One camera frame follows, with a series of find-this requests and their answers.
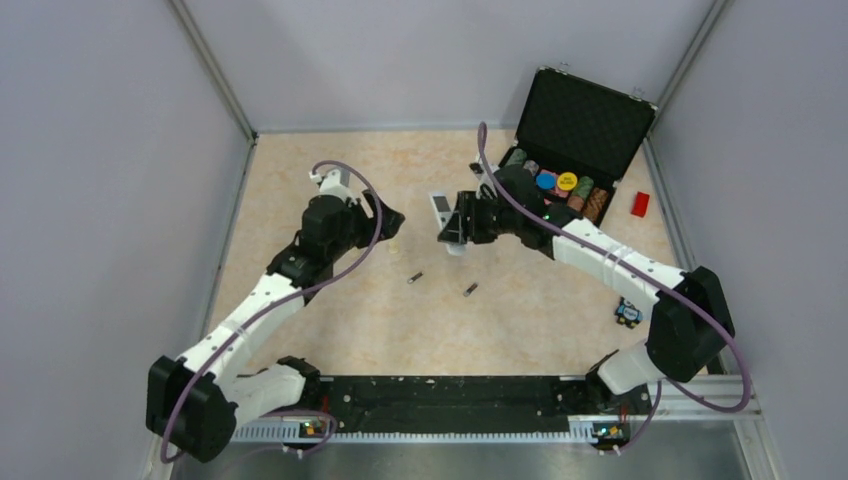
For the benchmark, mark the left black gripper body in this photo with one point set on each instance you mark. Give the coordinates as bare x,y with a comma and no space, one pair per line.
358,229

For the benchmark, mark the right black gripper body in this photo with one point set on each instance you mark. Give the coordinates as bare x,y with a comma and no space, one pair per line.
487,218

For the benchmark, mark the white remote control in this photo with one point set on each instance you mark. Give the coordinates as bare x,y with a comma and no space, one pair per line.
443,212

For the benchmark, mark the AAA battery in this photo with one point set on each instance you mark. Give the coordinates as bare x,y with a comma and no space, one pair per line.
415,277
470,289

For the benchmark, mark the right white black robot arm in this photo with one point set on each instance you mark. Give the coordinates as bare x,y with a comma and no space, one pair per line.
690,322

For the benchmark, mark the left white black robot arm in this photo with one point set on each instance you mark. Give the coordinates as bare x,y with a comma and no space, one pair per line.
196,401

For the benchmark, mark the blue round chip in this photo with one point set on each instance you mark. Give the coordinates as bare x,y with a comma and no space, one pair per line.
546,181

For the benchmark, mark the yellow big blind chip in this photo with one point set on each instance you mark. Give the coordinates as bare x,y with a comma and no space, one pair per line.
567,181

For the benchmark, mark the green red chip stack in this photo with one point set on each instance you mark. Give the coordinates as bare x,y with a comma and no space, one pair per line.
579,195

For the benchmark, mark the brown orange chip stack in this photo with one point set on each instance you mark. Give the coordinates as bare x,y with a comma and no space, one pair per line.
594,204

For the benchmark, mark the black poker chip case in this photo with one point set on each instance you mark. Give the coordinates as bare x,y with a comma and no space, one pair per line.
570,124

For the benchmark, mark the red toy brick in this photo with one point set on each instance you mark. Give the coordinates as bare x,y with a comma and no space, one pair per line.
640,204

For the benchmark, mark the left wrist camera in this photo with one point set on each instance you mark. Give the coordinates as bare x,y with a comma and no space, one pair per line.
336,182

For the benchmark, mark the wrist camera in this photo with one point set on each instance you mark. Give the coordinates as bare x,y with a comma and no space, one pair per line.
336,182
483,171

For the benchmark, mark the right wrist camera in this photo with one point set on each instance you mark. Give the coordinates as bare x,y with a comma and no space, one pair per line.
483,171

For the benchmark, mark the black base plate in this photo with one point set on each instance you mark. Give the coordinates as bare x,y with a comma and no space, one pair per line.
464,404

